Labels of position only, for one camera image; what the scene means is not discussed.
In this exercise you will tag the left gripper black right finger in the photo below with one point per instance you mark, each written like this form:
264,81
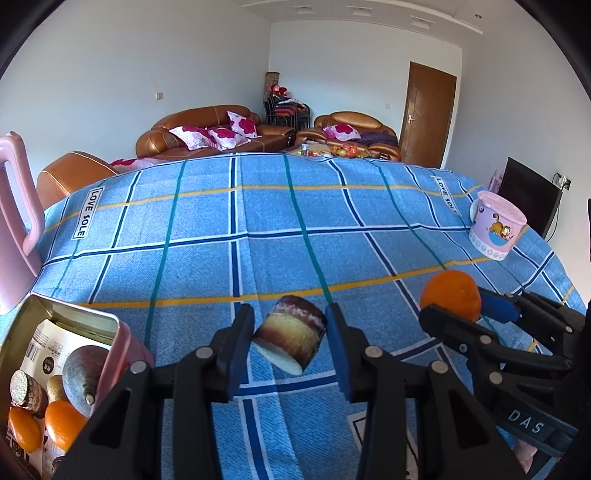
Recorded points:
456,438

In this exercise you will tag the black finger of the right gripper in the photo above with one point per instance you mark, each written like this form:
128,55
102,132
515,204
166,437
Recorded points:
545,320
485,341

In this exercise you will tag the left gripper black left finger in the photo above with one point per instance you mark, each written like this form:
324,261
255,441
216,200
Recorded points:
122,438

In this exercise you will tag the orange fruit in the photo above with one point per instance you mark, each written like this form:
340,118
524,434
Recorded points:
456,292
63,423
25,429

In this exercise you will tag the large purple round fruit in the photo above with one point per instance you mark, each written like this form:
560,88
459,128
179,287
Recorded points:
81,373

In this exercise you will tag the green kiwi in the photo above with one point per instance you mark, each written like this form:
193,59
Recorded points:
55,389

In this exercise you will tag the dark round cake slice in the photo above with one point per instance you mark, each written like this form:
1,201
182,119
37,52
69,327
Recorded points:
28,394

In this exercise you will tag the coffee table with fruits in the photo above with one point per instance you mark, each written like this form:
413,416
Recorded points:
349,150

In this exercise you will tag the pink metal tin box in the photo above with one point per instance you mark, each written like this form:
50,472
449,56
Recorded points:
125,349

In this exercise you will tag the pink cartoon cup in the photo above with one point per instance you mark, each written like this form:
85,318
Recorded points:
496,225

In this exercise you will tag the white paper packet in tin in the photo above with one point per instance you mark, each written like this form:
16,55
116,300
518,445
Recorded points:
44,357

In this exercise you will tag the black television screen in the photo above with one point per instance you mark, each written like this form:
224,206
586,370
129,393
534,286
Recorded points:
536,196

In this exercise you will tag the pink electric kettle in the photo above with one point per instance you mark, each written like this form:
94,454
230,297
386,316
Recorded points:
20,260

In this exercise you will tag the blue plaid tablecloth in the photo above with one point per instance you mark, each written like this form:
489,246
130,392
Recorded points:
172,250

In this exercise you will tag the brown leather armchair right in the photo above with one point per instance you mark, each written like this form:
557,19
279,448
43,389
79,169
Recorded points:
374,133

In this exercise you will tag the brown wooden door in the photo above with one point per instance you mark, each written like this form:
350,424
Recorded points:
428,115

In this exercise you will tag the brown leather chair left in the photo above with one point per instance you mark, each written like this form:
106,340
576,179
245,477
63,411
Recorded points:
68,174

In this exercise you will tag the pink flower pillow armchair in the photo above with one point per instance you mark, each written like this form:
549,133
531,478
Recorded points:
341,132

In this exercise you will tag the brown leather long sofa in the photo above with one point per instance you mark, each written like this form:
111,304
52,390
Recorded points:
205,131

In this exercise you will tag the pink flower pillow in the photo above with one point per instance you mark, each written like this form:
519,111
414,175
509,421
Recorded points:
242,125

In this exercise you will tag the stacked dark chairs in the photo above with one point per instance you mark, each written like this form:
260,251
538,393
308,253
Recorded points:
284,110

